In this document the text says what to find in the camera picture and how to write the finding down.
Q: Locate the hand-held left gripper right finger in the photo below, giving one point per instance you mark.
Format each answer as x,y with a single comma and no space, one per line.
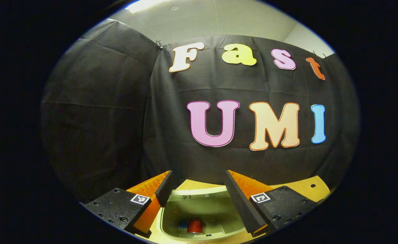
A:
241,203

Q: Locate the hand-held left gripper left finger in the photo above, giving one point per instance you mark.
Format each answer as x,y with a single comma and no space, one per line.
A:
165,188

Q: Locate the green desktop garbage bin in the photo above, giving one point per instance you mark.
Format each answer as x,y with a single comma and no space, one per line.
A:
205,206

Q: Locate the blue paper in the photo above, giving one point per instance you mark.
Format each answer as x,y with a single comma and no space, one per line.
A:
184,224

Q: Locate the red pop can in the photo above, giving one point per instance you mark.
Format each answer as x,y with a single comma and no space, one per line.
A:
195,226

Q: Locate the wooden desktop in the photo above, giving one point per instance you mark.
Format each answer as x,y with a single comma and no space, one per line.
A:
304,189

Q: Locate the black backdrop cloth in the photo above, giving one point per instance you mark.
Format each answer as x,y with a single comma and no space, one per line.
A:
100,118

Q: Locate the ceiling light panel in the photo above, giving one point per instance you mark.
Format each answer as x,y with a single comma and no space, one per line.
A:
141,5

